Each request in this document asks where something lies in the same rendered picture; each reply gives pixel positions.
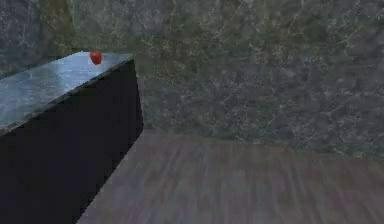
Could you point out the red tomato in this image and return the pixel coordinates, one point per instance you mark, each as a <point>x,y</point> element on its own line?
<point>96,57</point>

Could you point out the black counter with marble top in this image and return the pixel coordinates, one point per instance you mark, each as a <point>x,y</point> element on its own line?
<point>66,140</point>

